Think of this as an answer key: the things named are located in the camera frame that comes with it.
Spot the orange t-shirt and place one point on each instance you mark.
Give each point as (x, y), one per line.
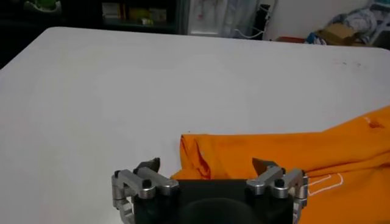
(274, 152)

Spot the grey pile of clothes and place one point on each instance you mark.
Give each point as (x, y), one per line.
(362, 18)

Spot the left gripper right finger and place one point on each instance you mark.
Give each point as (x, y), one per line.
(274, 179)

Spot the stack of flat cardboard boxes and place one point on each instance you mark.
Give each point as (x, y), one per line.
(336, 33)

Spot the white water dispenser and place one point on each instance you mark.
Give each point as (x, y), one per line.
(207, 21)

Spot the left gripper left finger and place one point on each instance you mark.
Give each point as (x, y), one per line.
(146, 179)

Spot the black shelving unit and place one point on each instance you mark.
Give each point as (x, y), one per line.
(91, 18)

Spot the green toy vegetables bowl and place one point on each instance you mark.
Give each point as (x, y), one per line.
(42, 4)

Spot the large white work table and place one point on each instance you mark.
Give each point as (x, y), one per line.
(122, 91)

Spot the blue and white bag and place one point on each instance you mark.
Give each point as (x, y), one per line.
(311, 38)

